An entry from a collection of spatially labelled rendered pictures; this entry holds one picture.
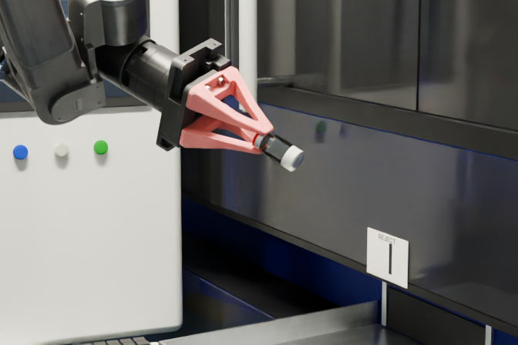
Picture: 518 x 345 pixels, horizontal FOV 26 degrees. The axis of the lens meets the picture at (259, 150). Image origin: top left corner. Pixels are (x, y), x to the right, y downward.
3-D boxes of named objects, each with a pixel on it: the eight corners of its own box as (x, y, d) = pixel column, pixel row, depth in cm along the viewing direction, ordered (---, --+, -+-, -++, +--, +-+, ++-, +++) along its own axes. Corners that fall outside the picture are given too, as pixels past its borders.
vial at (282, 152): (306, 147, 103) (269, 123, 104) (292, 162, 102) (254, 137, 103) (303, 162, 104) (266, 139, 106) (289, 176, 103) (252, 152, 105)
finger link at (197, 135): (254, 122, 99) (173, 74, 103) (239, 184, 104) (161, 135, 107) (296, 95, 104) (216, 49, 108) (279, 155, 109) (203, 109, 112)
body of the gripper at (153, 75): (186, 68, 102) (125, 32, 104) (169, 156, 108) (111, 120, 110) (228, 45, 106) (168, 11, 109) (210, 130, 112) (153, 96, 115)
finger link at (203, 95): (253, 126, 100) (172, 78, 103) (238, 188, 104) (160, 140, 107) (294, 98, 105) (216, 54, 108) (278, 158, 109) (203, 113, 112)
